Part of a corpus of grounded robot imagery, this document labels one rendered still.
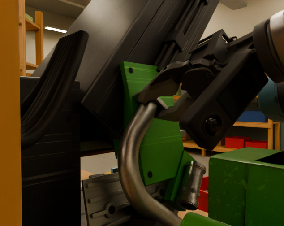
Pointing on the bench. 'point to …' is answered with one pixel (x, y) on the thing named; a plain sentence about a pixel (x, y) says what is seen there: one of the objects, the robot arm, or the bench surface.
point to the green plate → (131, 68)
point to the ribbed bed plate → (114, 200)
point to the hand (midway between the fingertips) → (149, 109)
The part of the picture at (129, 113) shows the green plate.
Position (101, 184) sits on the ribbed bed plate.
